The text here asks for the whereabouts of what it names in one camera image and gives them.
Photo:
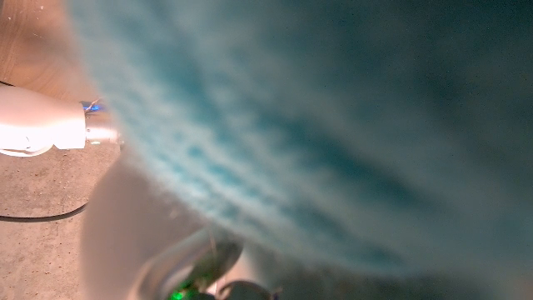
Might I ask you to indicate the teal yarn skein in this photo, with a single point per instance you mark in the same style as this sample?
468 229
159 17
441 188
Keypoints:
291 125

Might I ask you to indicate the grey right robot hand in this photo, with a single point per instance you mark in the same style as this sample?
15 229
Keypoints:
102 127

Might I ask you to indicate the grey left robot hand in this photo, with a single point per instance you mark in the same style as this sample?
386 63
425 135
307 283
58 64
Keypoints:
145 250

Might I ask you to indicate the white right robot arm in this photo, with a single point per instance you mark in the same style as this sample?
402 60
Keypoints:
37 121

